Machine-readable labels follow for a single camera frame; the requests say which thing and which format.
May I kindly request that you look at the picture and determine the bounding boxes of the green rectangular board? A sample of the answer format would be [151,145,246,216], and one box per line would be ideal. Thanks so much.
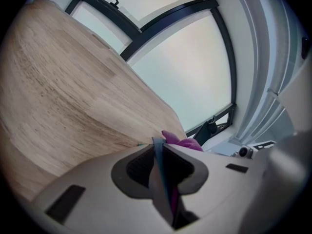
[151,136,176,226]

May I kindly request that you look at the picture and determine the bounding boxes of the large black framed window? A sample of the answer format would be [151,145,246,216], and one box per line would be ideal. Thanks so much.
[64,0,237,136]

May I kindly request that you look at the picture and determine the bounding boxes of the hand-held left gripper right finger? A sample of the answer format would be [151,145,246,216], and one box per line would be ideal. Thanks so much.
[162,142,269,234]

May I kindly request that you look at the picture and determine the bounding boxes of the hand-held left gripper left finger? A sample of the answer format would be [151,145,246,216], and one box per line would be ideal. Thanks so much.
[31,142,172,234]

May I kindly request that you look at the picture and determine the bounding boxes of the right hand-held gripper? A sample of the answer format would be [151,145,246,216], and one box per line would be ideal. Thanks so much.
[229,140,277,160]

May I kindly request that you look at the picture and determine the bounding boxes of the black mesh office chair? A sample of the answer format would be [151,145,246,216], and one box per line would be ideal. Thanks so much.
[194,115,218,146]

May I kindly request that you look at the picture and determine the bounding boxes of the purple cloth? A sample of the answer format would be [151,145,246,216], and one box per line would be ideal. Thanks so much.
[161,130,203,212]

